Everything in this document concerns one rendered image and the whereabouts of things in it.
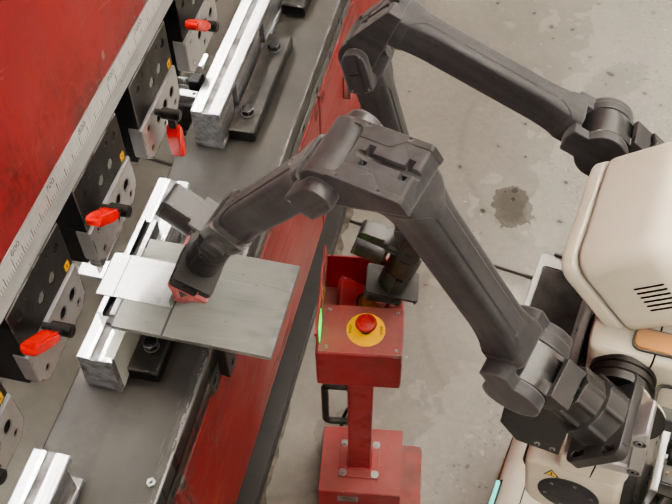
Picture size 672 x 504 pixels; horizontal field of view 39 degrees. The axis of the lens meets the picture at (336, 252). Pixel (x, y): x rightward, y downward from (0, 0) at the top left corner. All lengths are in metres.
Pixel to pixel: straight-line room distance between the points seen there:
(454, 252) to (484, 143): 2.17
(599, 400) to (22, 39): 0.79
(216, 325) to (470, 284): 0.59
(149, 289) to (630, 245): 0.78
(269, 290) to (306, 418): 1.04
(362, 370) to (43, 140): 0.83
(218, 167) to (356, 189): 0.98
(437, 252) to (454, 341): 1.69
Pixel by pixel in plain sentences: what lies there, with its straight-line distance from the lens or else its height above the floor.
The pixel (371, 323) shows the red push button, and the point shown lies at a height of 0.81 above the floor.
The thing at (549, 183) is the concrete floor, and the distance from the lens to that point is 3.07.
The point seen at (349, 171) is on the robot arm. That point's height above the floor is 1.56.
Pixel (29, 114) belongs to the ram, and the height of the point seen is 1.50.
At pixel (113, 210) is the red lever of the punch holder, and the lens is 1.30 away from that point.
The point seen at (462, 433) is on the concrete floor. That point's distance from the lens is 2.54.
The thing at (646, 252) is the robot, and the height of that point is 1.38.
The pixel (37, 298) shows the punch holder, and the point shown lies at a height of 1.30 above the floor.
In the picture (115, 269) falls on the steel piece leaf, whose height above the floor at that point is 1.00.
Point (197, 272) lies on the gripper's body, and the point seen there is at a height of 1.10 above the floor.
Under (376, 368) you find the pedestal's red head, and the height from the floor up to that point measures 0.73.
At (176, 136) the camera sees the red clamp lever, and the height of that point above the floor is 1.20.
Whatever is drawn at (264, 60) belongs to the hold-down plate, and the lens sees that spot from 2.06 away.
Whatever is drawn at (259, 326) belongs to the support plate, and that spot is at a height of 1.00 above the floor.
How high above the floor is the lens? 2.26
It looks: 53 degrees down
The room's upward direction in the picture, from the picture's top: 1 degrees counter-clockwise
